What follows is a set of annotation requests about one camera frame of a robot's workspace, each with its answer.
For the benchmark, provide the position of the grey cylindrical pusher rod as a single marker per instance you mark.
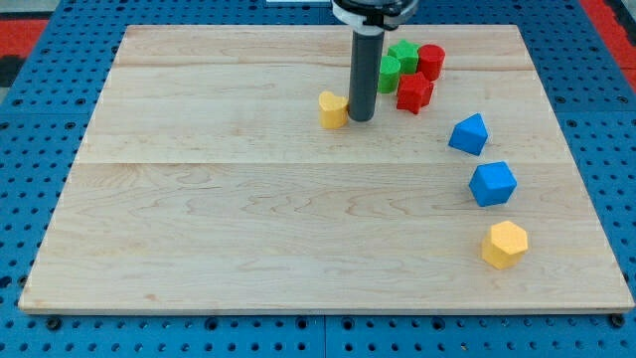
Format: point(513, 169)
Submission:
point(364, 75)

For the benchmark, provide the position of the blue triangle block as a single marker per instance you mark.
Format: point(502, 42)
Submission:
point(470, 135)

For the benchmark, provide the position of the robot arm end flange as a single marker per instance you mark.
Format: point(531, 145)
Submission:
point(372, 17)

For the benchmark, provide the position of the yellow heart block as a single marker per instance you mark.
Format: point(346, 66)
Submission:
point(333, 110)

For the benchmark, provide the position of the light wooden board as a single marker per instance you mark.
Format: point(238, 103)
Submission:
point(205, 185)

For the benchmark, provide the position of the green cylinder block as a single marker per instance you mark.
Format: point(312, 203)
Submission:
point(388, 74)

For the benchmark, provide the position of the red cylinder block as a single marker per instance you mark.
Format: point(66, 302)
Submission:
point(430, 61)

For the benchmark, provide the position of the blue cube block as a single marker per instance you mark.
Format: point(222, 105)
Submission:
point(492, 183)

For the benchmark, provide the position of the yellow hexagon block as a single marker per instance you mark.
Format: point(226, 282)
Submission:
point(504, 245)

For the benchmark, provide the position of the green star block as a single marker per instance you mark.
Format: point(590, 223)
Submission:
point(406, 52)

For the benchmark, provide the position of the red star block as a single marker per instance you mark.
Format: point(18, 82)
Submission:
point(414, 92)

